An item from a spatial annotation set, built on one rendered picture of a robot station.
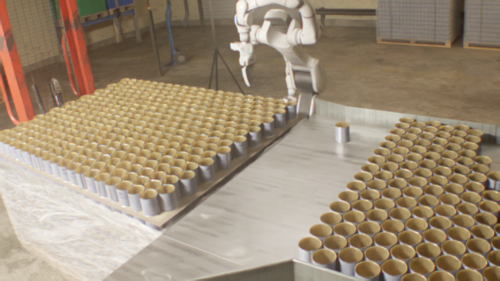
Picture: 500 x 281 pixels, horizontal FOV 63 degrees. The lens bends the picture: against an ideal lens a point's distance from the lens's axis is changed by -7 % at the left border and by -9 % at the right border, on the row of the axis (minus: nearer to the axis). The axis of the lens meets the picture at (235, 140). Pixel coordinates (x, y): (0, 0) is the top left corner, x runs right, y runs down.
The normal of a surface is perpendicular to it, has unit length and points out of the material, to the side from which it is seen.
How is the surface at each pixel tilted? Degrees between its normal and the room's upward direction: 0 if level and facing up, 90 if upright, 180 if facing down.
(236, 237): 0
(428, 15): 91
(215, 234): 0
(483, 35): 92
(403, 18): 92
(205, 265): 0
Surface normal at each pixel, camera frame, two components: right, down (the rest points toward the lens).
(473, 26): -0.57, 0.43
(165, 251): -0.12, -0.91
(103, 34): 0.81, 0.14
